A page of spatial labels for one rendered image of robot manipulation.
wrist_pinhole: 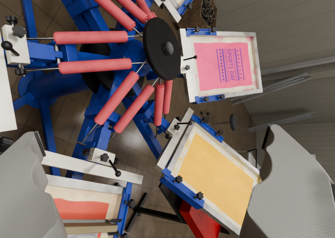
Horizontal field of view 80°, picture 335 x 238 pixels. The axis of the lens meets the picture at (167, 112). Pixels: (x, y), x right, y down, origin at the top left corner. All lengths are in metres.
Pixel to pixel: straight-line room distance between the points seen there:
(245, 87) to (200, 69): 0.53
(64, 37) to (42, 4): 1.40
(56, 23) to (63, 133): 1.05
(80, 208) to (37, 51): 0.71
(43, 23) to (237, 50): 1.79
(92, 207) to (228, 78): 1.48
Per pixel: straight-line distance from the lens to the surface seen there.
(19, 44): 0.88
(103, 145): 1.04
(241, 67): 2.07
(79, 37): 0.97
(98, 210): 1.19
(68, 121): 2.15
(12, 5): 2.22
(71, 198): 1.08
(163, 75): 0.99
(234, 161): 1.75
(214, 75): 1.85
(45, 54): 0.95
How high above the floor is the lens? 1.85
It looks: 34 degrees down
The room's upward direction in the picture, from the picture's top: 84 degrees clockwise
